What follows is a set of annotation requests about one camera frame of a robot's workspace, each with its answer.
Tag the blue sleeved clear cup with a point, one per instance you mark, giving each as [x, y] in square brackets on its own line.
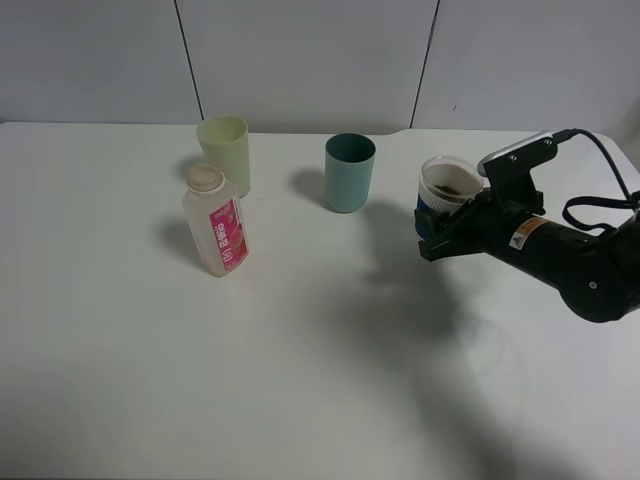
[446, 183]

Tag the pale green plastic cup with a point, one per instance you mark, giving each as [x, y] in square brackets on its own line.
[224, 141]

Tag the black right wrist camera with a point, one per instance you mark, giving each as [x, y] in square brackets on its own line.
[509, 172]

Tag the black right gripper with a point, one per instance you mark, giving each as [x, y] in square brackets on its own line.
[548, 251]

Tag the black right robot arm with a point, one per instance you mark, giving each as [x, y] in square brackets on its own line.
[617, 294]

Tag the teal plastic cup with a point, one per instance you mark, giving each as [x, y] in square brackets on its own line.
[349, 162]

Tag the clear plastic drink bottle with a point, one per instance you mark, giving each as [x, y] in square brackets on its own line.
[212, 209]

